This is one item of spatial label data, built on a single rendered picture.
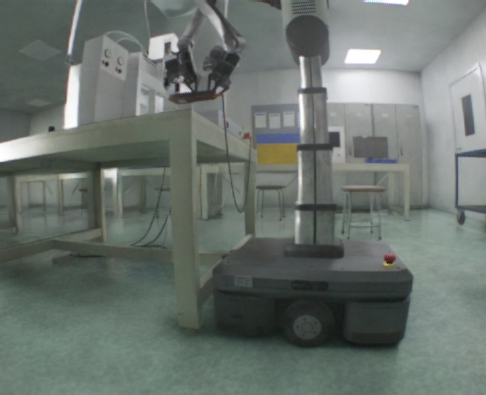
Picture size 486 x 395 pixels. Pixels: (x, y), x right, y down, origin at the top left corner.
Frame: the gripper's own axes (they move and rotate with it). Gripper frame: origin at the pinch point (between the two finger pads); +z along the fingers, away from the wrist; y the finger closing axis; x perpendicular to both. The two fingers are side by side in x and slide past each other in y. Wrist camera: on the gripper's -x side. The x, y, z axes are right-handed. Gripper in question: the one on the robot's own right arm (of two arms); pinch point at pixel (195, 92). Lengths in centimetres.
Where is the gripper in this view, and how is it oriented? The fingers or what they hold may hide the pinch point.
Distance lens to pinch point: 126.7
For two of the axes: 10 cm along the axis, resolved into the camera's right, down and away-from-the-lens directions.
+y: -2.2, 0.6, -9.7
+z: 2.7, 9.6, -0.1
